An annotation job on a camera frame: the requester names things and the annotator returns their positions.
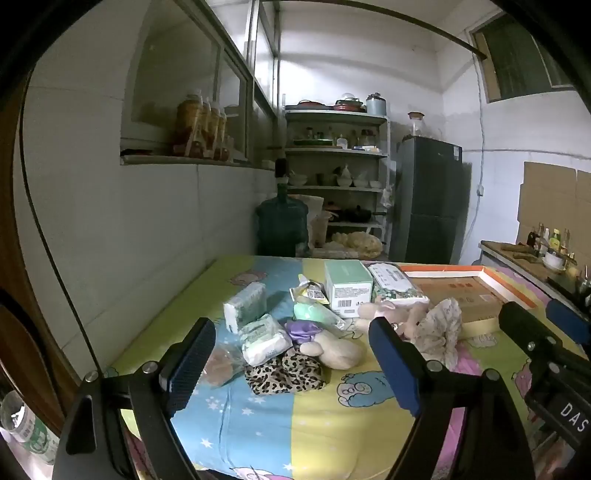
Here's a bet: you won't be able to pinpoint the green water jug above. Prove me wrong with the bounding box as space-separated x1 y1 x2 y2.
256 159 309 257

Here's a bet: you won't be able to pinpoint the white metal shelf rack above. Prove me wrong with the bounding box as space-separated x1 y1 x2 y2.
281 95 391 250

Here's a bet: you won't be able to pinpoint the white green tissue pack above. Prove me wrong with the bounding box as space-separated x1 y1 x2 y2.
238 314 294 367
223 281 267 334

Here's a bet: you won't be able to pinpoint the beige plush toy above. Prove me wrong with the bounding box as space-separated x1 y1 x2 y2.
295 330 365 370

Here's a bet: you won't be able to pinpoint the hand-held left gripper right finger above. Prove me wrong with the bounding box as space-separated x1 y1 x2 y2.
368 318 539 480

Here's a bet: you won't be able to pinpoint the black wok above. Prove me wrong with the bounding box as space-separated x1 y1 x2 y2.
330 205 372 222

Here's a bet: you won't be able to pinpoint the white snack packet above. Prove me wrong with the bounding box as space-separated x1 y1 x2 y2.
289 273 331 305

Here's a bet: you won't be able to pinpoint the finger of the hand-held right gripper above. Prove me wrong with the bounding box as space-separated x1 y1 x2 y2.
546 298 591 342
498 302 591 370

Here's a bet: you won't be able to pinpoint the white lace cloth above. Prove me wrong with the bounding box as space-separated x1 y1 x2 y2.
413 298 464 370

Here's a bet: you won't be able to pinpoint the mint green sponge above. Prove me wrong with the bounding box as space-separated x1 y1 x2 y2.
293 298 347 330

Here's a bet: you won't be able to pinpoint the dark grey fridge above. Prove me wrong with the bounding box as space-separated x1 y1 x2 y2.
390 135 464 265

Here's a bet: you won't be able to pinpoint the glass partition window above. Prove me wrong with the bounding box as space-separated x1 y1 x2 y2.
122 0 282 167

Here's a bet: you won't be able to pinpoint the cardboard box with orange rim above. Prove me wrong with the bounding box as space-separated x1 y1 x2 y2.
399 264 539 340

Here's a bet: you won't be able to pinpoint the clear plastic bottle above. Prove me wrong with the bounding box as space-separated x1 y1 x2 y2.
0 390 61 467

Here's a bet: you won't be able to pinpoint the glass jar with preserves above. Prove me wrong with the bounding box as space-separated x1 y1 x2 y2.
201 99 216 160
213 106 230 162
174 95 204 158

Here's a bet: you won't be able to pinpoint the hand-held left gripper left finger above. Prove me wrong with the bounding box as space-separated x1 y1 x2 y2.
51 318 218 480

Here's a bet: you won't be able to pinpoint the black cable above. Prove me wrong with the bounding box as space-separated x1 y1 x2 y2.
18 69 100 374

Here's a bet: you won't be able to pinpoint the dark ceiling rod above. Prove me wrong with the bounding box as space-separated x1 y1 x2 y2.
263 0 488 58

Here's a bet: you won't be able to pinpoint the floral tissue pack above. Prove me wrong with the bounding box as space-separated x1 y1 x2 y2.
367 262 430 303

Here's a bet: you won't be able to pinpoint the row of condiment bottles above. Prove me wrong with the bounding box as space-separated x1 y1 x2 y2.
526 224 578 259

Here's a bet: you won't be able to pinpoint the cardboard sheets on wall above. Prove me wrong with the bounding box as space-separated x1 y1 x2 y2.
516 161 591 245

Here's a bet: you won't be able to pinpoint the purple cloth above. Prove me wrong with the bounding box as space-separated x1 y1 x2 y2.
285 318 326 344

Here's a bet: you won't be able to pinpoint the pink plush toy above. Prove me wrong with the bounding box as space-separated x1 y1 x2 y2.
358 298 430 342

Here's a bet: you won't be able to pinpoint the leopard print cloth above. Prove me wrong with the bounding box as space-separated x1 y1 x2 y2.
244 346 328 396

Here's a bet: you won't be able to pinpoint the red pan with lid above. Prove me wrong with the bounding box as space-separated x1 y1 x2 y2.
332 93 365 113

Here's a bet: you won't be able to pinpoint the white sack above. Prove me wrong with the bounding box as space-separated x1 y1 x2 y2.
288 195 326 247

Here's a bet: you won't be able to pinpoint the green and white carton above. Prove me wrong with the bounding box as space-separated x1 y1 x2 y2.
323 260 375 319

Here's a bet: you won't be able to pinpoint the yellow woven basket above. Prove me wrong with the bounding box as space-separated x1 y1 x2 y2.
331 231 384 259

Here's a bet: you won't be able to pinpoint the wall window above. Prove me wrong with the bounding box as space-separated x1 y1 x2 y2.
471 11 575 102

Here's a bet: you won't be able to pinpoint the brown item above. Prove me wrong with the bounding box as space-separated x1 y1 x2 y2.
203 344 245 388

